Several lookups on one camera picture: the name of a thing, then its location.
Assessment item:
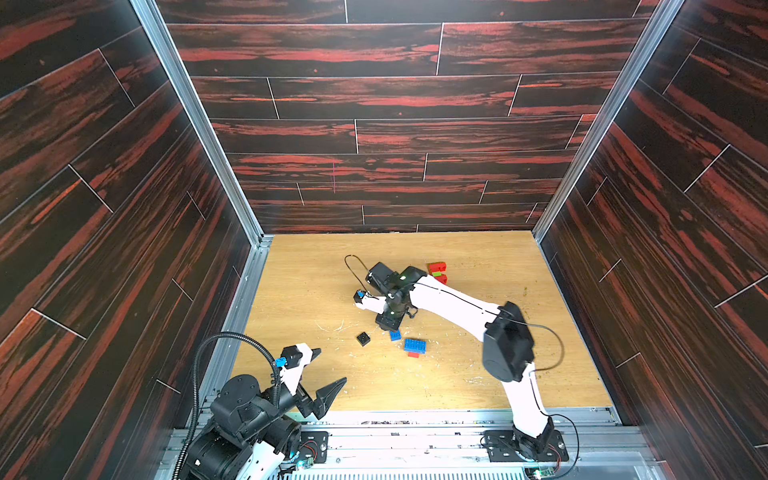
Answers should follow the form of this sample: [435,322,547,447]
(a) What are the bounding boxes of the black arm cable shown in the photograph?
[170,332,283,480]
[343,253,376,294]

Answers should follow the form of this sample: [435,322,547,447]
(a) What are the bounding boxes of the aluminium frame rail right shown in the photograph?
[532,0,684,245]

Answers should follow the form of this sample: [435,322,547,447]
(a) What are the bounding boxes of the blue long brick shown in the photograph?
[403,338,427,355]

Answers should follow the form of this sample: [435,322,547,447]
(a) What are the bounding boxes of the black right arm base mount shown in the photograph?
[480,422,569,463]

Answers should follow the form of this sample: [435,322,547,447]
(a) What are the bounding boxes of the black square brick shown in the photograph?
[356,332,371,346]

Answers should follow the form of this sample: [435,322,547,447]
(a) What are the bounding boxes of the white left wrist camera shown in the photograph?
[276,343,315,395]

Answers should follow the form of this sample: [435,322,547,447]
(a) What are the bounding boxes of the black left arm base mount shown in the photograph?
[296,431,329,468]

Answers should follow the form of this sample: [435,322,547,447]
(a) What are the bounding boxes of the aluminium frame rail left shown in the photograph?
[128,0,274,428]

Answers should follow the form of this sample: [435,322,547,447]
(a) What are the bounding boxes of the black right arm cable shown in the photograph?
[343,253,376,294]

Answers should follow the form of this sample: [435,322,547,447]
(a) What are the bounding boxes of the aluminium frame rail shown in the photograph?
[532,0,684,245]
[128,0,274,428]

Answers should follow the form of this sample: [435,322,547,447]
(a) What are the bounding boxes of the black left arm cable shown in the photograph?
[170,332,283,480]

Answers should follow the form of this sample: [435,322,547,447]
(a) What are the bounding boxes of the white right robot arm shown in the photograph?
[353,262,555,459]

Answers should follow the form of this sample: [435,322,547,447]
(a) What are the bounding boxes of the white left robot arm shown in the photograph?
[172,344,347,479]

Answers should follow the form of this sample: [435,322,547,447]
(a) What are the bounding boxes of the aluminium front base rails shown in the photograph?
[152,407,667,480]

